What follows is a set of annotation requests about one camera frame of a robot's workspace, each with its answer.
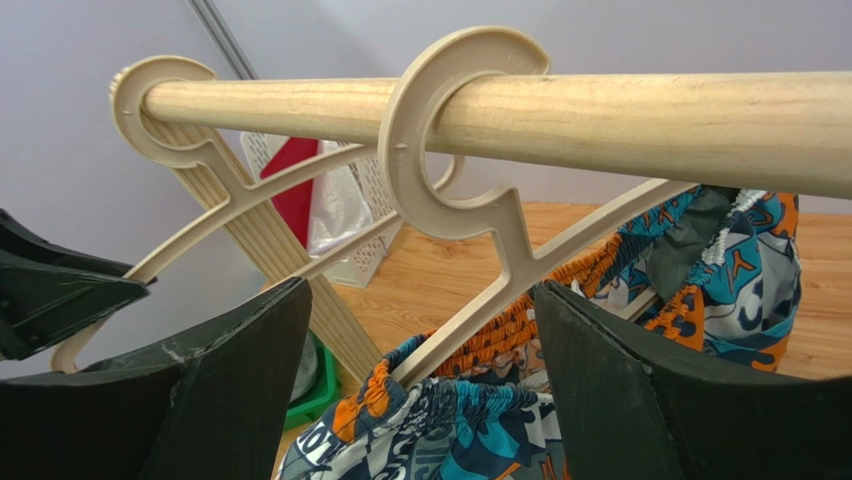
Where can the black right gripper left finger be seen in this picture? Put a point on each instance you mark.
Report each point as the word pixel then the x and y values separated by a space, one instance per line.
pixel 207 403

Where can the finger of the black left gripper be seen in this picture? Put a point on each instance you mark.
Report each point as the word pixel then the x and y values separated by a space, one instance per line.
pixel 49 293

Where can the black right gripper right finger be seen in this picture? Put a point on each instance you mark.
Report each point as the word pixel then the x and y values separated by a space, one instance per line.
pixel 632 404

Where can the patterned blue orange shorts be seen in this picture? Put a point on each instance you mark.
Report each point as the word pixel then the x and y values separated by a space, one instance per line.
pixel 713 269

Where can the grey shorts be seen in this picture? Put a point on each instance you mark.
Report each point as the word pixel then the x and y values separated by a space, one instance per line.
pixel 307 371

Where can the green plastic tray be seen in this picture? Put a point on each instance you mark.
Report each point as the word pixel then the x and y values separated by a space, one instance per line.
pixel 324 393

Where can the white file organizer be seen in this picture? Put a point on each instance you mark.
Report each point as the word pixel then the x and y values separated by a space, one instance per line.
pixel 357 269

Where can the red folder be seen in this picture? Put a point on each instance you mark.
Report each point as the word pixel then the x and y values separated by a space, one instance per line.
pixel 293 205

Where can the clear plastic bag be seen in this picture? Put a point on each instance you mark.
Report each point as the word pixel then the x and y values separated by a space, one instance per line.
pixel 339 209

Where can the wooden clothes rack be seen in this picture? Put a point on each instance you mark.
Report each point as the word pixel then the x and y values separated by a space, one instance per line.
pixel 787 132

